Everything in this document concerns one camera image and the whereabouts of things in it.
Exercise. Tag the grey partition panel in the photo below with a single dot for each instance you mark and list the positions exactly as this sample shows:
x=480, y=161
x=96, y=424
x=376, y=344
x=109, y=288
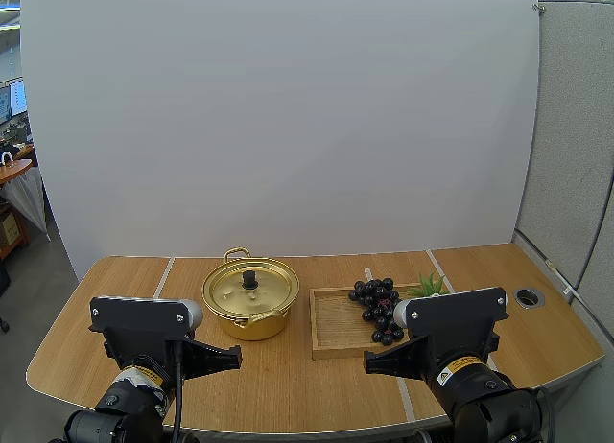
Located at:
x=571, y=126

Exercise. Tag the yellow toy pineapple green crown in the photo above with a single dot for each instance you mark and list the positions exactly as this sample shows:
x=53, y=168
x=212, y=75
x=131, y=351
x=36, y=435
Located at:
x=428, y=286

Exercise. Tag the bunch of dark toy grapes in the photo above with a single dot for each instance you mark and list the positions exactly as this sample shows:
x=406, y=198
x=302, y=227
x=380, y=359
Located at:
x=373, y=301

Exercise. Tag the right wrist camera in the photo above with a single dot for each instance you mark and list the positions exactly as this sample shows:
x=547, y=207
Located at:
x=455, y=313

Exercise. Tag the white backdrop board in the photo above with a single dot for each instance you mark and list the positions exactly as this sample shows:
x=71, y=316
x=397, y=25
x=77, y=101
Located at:
x=288, y=126

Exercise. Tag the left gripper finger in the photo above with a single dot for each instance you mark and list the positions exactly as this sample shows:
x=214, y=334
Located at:
x=211, y=359

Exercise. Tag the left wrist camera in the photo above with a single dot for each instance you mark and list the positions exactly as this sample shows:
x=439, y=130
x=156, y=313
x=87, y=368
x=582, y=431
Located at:
x=139, y=316

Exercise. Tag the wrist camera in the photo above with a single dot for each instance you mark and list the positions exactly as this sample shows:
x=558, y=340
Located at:
x=455, y=313
x=139, y=316

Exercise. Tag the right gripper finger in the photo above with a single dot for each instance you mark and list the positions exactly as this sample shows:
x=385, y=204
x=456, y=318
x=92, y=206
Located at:
x=403, y=359

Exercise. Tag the shallow wooden tray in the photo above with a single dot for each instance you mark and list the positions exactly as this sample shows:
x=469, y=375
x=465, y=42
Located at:
x=338, y=330

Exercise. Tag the computer monitor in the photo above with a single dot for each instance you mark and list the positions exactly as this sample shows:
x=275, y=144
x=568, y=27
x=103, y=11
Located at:
x=13, y=100

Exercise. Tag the gold lid with black knob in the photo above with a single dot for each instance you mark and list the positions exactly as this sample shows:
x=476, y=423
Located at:
x=235, y=294

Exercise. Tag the wooden desk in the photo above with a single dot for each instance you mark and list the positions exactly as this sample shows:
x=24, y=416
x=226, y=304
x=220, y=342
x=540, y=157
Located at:
x=12, y=170

